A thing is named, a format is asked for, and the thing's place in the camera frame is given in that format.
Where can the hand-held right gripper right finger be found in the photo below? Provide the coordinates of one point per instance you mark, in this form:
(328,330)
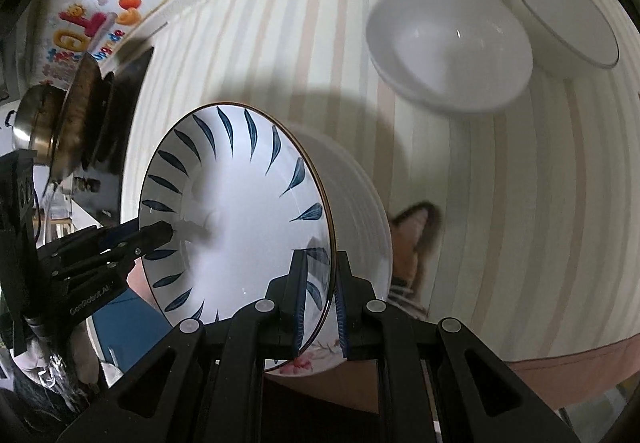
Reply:
(343,310)

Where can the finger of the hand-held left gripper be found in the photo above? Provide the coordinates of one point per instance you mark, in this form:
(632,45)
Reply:
(150,235)
(125,259)

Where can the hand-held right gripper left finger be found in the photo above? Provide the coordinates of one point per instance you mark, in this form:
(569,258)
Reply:
(298,305)

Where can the white plate with pink flowers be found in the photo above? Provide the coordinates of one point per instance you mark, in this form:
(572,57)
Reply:
(310,364)

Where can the plain white plate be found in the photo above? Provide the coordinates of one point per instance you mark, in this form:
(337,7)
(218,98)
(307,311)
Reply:
(357,223)

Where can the blue leaf pattern plate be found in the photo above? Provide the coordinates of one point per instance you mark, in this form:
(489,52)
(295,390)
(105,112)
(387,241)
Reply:
(235,203)

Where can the large plain white bowl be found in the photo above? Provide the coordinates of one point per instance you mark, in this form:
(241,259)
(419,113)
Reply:
(447,48)

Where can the white bowl with grey rim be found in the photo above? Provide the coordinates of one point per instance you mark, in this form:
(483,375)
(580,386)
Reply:
(562,13)

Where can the dark blue kitchen cabinet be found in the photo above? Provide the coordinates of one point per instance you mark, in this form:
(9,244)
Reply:
(127,328)

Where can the black glass stove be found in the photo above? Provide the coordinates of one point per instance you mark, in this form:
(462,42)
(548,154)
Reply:
(127,113)

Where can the black wok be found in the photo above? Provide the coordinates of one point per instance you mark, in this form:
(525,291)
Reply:
(80,118)

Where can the stainless steel pot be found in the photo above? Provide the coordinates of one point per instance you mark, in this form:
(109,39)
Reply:
(32,123)

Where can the striped cloth with pink hem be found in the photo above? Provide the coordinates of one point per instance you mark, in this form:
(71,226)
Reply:
(300,48)

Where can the colourful wall sticker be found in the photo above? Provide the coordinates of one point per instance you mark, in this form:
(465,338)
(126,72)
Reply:
(80,23)

